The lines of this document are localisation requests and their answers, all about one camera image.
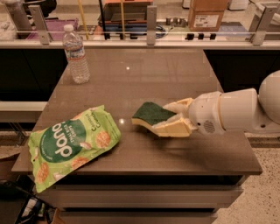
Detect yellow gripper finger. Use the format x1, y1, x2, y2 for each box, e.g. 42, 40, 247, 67
152, 114, 196, 137
164, 98, 193, 115

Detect brown cardboard box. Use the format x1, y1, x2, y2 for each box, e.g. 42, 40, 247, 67
188, 0, 228, 32

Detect purple bin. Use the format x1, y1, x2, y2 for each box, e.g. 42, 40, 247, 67
27, 18, 78, 42

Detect green rice chip bag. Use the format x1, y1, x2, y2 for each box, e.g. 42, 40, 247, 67
28, 106, 121, 193

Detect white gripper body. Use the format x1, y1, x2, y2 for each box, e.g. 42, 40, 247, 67
189, 91, 225, 135

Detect metal rail post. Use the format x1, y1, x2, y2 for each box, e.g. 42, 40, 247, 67
147, 5, 157, 46
29, 5, 51, 45
249, 3, 279, 46

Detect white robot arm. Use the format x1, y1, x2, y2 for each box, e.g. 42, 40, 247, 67
152, 71, 280, 137

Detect grey drawer cabinet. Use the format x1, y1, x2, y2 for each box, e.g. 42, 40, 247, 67
39, 185, 243, 224

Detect green and yellow sponge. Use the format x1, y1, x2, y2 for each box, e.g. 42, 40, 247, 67
131, 101, 175, 126

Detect clear plastic water bottle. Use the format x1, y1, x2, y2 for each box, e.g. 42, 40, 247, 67
62, 24, 90, 84

